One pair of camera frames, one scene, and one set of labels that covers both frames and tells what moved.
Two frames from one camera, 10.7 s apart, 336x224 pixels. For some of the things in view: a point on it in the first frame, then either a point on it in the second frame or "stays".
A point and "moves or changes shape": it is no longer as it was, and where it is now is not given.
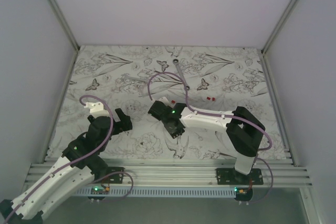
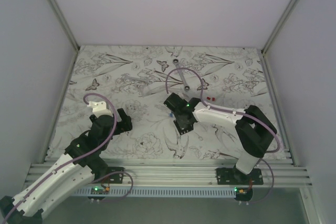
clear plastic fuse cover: (143, 91) stays
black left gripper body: (119, 126) stays
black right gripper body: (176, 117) → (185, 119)
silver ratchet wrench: (176, 61) stays
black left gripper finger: (120, 113) stays
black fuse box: (174, 129) moves or changes shape
